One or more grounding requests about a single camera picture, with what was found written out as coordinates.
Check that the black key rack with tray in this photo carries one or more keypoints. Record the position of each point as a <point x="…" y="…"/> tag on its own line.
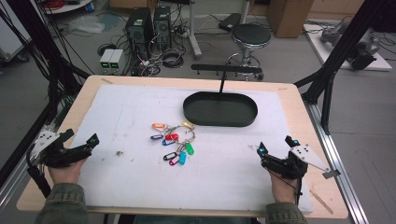
<point x="219" y="110"/>

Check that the thin wooden strip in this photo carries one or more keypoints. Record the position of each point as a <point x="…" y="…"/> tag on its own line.
<point x="321" y="201"/>

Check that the white table mat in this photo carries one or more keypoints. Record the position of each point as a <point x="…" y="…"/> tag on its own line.
<point x="130" y="180"/>

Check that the black metal frame strut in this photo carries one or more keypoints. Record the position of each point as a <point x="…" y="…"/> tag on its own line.
<point x="339" y="53"/>
<point x="46" y="46"/>

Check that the person's right hand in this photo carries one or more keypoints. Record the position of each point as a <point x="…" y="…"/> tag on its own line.
<point x="284" y="190"/>

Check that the grey robot device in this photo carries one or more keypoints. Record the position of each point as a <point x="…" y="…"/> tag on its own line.
<point x="361" y="46"/>

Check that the black round stool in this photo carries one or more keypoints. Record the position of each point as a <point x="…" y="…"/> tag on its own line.
<point x="251" y="35"/>

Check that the grey cabinet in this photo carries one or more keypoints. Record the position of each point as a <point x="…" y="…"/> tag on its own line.
<point x="11" y="37"/>

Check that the slim black computer tower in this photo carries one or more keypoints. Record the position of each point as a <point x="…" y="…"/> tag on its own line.
<point x="162" y="26"/>

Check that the white round table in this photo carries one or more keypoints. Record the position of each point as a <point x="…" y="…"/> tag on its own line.
<point x="67" y="6"/>

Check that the flat black box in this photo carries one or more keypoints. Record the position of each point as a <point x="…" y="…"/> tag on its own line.
<point x="229" y="22"/>

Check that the white bench power supply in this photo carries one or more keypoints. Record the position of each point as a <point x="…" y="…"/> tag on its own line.
<point x="105" y="59"/>
<point x="116" y="59"/>

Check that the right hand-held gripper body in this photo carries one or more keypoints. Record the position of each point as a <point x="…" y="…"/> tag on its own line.
<point x="303" y="154"/>

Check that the aluminium rail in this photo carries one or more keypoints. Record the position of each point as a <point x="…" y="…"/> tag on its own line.
<point x="342" y="174"/>
<point x="12" y="183"/>

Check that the white table leg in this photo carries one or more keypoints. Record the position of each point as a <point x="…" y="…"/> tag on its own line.
<point x="194" y="31"/>

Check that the large black computer tower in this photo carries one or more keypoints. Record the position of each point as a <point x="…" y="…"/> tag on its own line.
<point x="138" y="28"/>

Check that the brown cardboard box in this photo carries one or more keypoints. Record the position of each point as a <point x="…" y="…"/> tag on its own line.
<point x="288" y="17"/>

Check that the clear plastic bag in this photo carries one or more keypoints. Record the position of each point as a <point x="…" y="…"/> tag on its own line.
<point x="87" y="25"/>

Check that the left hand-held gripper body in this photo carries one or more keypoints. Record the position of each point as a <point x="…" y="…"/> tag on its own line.
<point x="46" y="141"/>

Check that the bunch of coloured key tags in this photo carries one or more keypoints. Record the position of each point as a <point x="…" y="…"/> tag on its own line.
<point x="176" y="141"/>

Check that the white floor board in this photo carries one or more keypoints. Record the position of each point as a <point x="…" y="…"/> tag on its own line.
<point x="323" y="51"/>

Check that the person's left hand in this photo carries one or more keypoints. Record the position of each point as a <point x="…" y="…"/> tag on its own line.
<point x="66" y="174"/>

